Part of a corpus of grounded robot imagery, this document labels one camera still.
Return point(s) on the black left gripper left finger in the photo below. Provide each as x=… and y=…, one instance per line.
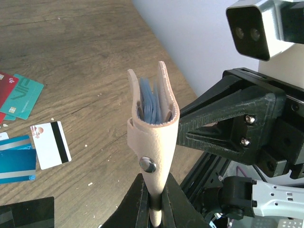
x=133, y=211

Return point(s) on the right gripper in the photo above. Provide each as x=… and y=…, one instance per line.
x=256, y=120

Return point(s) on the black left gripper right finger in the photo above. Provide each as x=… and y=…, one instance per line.
x=177, y=211

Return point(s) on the beige leather card holder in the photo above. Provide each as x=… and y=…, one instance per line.
x=152, y=133

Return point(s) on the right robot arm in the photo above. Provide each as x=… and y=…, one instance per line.
x=241, y=196

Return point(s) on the black card near gripper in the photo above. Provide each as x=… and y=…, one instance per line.
x=37, y=213

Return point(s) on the white magnetic stripe card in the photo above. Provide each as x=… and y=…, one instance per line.
x=51, y=144

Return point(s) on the blue striped card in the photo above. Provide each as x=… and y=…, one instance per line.
x=17, y=160

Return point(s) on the teal VIP card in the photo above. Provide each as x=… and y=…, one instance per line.
x=23, y=97

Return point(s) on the red VIP card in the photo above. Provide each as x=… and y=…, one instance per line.
x=7, y=84

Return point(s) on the black front frame rail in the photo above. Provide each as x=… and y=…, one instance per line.
x=207, y=172

